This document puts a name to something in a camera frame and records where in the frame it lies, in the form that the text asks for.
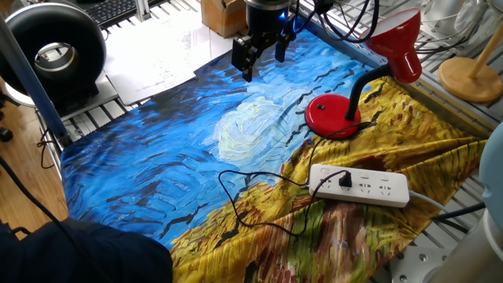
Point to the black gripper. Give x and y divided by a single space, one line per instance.
265 21

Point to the red desk lamp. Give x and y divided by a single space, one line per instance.
332 116

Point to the brown cardboard box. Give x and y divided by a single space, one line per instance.
220 19

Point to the white paper sheet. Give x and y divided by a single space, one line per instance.
157 55

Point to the blue yellow painted cloth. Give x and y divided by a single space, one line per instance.
157 157

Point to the black keyboard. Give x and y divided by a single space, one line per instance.
114 9

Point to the white power strip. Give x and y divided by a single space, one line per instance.
393 197

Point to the round wooden stand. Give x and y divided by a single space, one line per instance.
467 80

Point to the grey metal pole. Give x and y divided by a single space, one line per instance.
27 74

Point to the silver robot mounting plate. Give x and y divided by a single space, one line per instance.
412 263

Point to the person torso navy jacket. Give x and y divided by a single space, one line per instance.
78 255

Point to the silver aluminium profile post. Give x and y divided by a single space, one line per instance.
142 9

